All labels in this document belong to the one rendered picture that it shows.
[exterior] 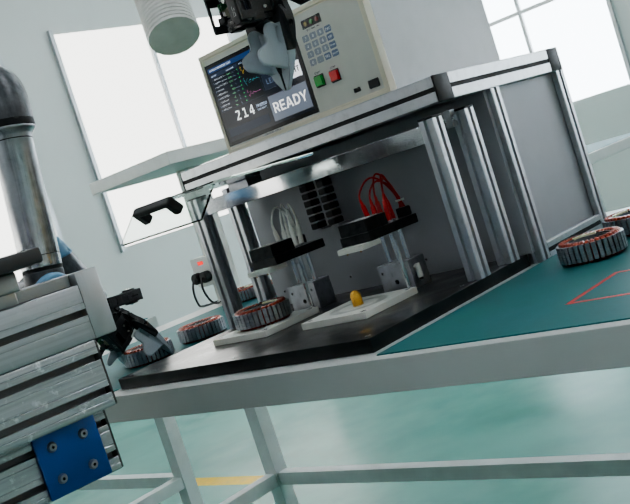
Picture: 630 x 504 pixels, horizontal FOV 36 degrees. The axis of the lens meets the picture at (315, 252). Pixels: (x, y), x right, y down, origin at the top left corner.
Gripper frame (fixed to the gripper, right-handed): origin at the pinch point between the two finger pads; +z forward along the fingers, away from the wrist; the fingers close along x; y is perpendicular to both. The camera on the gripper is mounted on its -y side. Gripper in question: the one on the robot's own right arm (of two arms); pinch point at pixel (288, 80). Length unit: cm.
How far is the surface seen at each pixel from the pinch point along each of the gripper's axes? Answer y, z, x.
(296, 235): -34, 24, -53
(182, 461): -66, 90, -193
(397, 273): -32, 35, -26
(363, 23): -34.3, -9.1, -16.9
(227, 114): -29, -4, -56
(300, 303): -29, 37, -52
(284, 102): -31, -2, -40
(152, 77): -328, -103, -544
